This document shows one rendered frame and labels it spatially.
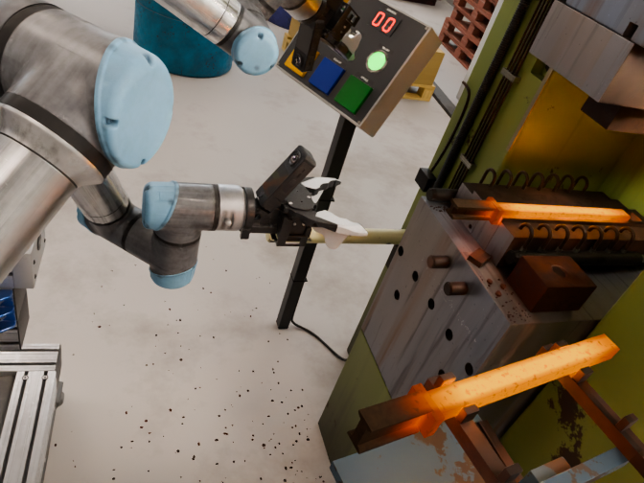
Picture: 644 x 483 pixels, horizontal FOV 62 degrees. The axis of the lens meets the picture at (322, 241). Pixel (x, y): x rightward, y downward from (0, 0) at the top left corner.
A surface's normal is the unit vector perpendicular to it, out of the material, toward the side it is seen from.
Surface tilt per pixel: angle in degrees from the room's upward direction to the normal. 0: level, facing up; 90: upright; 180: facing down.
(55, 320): 0
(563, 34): 90
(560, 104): 90
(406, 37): 60
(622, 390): 90
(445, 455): 0
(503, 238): 90
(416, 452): 0
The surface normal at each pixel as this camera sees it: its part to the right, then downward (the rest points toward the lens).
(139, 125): 0.93, 0.34
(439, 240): -0.92, -0.01
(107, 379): 0.26, -0.76
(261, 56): 0.25, 0.65
